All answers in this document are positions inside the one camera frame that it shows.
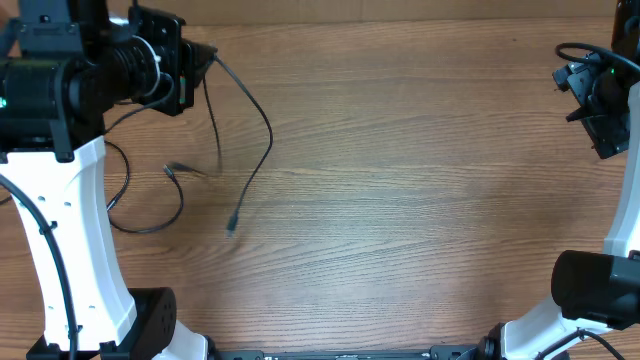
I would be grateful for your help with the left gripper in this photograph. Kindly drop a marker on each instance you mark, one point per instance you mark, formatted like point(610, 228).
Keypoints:
point(185, 56)

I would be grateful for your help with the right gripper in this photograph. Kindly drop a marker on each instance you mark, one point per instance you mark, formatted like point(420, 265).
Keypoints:
point(609, 134)

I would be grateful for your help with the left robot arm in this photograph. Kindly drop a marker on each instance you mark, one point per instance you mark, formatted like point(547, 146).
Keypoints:
point(64, 64)

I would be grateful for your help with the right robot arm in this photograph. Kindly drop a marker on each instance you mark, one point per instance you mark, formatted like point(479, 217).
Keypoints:
point(564, 225)

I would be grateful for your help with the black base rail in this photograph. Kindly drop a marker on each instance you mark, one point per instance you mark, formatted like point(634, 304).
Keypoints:
point(436, 352)

